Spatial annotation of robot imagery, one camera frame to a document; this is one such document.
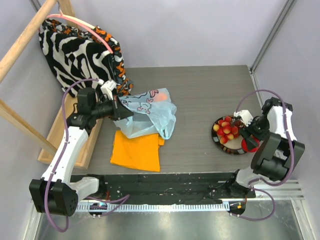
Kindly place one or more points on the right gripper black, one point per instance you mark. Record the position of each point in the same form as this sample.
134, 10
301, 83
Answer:
247, 133

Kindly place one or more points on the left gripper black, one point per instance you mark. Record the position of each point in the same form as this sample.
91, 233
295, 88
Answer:
118, 110

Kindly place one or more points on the fake red apple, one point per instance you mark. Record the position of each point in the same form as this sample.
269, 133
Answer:
250, 149

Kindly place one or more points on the fake lychee bunch red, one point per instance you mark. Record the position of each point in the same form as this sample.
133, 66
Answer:
227, 130

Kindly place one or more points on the light blue printed plastic bag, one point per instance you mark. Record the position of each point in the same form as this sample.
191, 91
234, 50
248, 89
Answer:
150, 116

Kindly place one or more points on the fake orange fruit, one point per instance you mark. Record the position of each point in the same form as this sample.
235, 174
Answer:
160, 97

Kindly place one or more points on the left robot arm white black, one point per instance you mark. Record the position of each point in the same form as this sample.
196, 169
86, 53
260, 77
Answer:
67, 145

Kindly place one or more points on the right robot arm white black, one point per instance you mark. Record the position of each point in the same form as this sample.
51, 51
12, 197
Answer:
278, 150

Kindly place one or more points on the zebra pattern fabric bag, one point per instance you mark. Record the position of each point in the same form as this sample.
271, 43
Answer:
73, 54

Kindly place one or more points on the round plate with dark rim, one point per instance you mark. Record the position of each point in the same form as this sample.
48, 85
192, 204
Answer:
233, 149

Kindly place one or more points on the orange folded cloth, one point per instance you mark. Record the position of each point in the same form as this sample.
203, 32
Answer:
139, 153

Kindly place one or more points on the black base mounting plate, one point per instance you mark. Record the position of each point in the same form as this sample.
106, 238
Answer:
172, 189

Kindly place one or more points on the pink clothes hanger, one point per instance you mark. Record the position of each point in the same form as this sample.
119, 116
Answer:
83, 24

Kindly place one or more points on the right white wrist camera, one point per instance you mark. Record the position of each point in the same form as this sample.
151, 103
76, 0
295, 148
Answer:
244, 116

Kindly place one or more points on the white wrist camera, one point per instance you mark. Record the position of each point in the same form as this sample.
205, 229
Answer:
244, 116
107, 88

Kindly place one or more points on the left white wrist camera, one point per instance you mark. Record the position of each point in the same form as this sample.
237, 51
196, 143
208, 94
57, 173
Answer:
107, 88

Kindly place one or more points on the aluminium rail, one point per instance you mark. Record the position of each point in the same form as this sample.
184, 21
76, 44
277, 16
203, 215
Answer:
288, 191

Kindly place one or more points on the wooden rack frame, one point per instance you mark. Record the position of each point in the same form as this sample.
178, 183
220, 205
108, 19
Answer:
29, 88

